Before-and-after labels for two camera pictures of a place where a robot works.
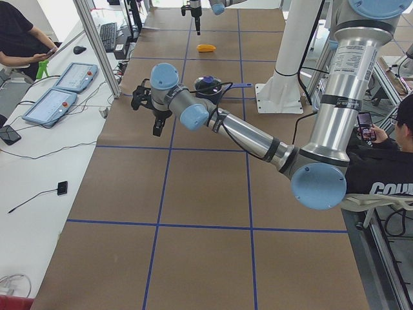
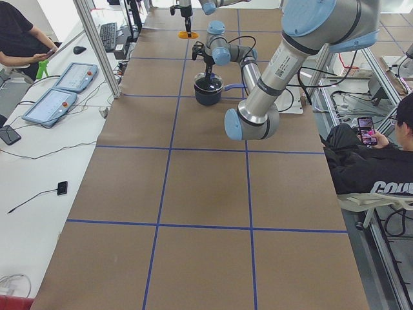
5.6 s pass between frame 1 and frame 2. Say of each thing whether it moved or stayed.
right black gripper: moved
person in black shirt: stayed
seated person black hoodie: stayed
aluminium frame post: stayed
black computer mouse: stayed
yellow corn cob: moved
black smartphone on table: stayed
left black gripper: moved
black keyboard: stayed
